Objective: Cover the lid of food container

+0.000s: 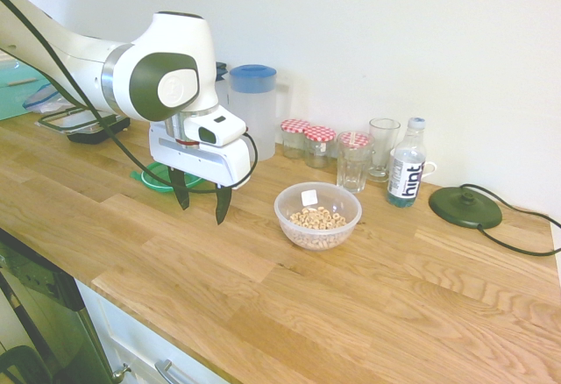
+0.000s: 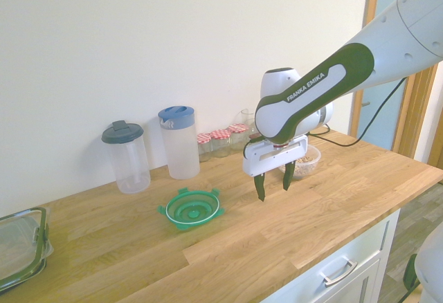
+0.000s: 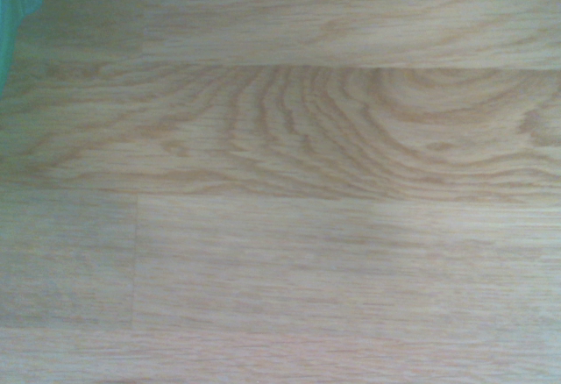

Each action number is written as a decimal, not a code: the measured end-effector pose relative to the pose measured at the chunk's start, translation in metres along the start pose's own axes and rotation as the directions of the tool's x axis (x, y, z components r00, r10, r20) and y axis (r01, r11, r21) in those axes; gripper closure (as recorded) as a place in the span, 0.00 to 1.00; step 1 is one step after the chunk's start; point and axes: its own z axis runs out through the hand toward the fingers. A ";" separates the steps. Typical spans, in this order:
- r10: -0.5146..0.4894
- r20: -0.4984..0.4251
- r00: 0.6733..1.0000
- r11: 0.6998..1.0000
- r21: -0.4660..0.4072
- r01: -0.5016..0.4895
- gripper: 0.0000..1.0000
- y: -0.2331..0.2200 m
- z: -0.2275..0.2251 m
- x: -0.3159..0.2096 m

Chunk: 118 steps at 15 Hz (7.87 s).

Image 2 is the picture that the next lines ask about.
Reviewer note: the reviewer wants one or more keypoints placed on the tall clear drinking glass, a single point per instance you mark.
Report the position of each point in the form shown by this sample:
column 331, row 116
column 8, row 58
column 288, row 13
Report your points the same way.
column 247, row 118

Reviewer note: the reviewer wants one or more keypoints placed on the cereal rings heap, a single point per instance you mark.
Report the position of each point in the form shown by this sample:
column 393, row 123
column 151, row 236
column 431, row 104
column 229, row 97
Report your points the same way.
column 306, row 160

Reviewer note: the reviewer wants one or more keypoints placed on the clear plastic food bowl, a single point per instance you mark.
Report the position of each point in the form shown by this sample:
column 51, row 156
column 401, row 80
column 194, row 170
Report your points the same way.
column 308, row 165

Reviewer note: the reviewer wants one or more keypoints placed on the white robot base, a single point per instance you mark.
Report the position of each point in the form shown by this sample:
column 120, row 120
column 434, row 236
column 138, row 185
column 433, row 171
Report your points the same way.
column 431, row 268

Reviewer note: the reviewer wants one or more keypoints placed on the rectangular container with green-rimmed lid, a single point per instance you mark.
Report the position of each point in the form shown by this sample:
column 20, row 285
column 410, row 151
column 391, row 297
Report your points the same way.
column 20, row 244

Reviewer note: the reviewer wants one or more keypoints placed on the clear pitcher with blue lid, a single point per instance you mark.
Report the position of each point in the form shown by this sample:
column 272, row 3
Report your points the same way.
column 180, row 144

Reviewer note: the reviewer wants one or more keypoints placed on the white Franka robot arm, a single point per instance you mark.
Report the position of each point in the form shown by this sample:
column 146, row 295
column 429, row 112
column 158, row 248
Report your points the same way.
column 311, row 92

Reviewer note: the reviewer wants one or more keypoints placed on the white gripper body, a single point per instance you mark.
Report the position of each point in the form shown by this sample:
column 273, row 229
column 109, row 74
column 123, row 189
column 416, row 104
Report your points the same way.
column 273, row 157

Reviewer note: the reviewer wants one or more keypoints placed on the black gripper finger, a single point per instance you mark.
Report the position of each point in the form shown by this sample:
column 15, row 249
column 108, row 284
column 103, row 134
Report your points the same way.
column 288, row 176
column 260, row 187

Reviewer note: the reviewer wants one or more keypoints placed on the glass jar red checkered lid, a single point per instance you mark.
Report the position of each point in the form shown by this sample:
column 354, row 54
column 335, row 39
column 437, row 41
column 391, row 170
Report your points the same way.
column 204, row 147
column 237, row 137
column 220, row 142

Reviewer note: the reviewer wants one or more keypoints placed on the clear pitcher with dark lid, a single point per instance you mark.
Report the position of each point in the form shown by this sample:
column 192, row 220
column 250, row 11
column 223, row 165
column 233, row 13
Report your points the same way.
column 129, row 164

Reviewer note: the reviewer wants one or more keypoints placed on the green round container lid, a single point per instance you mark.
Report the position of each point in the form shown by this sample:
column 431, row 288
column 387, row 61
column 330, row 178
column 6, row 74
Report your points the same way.
column 192, row 209

